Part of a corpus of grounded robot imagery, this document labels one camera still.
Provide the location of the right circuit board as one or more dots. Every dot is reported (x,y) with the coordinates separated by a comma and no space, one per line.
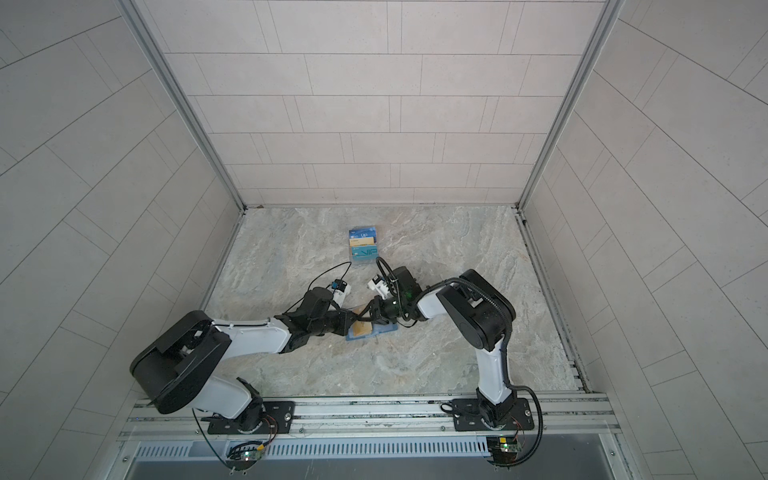
(503,451)

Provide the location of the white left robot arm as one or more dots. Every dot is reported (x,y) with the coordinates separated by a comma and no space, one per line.
(176,371)

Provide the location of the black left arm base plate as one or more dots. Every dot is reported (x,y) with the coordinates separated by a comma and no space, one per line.
(273,417)

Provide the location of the dark blue VIP card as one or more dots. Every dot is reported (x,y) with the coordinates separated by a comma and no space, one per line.
(363,232)

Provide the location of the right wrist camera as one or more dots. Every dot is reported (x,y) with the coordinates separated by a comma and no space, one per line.
(380,287)

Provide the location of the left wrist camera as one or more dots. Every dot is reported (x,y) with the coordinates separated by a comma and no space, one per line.
(339,289)

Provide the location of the blue-grey card holder wallet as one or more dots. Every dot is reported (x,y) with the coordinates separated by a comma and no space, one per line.
(377,330)

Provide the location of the white vent grille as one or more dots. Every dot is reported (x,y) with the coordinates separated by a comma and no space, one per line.
(322,448)

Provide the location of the aluminium corner post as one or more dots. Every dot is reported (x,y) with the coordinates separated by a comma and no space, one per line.
(139,29)
(599,36)

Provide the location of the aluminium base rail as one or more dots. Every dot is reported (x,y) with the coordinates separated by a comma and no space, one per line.
(570,412)

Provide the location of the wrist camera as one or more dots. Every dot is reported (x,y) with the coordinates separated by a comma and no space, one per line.
(380,287)
(339,289)

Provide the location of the left circuit board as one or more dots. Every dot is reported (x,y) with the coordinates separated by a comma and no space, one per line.
(243,456)

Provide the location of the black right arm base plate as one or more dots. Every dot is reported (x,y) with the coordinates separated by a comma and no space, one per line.
(479,414)

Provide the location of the left aluminium corner post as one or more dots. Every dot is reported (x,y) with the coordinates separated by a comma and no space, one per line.
(139,29)

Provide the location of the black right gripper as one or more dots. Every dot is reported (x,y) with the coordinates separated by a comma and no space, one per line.
(380,312)

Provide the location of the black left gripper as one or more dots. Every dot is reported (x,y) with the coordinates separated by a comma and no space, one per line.
(345,318)

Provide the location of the teal VIP card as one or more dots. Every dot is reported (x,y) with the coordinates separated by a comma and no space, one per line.
(364,254)

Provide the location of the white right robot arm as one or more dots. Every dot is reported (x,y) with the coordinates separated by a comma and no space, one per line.
(482,315)

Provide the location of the circuit board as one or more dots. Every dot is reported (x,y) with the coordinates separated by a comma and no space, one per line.
(503,451)
(243,456)

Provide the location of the right aluminium corner post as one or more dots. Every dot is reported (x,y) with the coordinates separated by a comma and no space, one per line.
(599,36)

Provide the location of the gold VIP card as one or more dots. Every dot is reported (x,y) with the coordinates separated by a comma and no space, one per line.
(360,328)

